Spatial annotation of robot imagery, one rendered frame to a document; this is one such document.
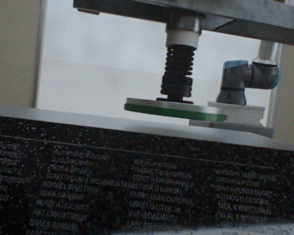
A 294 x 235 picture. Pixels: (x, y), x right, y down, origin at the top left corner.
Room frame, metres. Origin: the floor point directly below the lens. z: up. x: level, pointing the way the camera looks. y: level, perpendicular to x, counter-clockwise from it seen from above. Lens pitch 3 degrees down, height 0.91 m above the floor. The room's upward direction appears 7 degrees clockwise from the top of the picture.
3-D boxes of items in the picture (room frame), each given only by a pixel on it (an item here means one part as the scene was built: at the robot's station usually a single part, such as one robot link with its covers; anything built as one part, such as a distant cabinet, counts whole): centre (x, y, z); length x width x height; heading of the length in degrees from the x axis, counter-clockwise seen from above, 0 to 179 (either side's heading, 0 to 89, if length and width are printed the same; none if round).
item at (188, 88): (0.61, -0.06, 0.95); 0.07 x 0.07 x 0.01
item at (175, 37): (0.61, -0.06, 1.05); 0.07 x 0.07 x 0.04
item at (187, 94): (0.61, -0.06, 0.94); 0.07 x 0.07 x 0.01
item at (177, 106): (0.61, -0.06, 0.91); 0.21 x 0.21 x 0.01
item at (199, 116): (0.61, -0.06, 0.91); 0.22 x 0.22 x 0.04
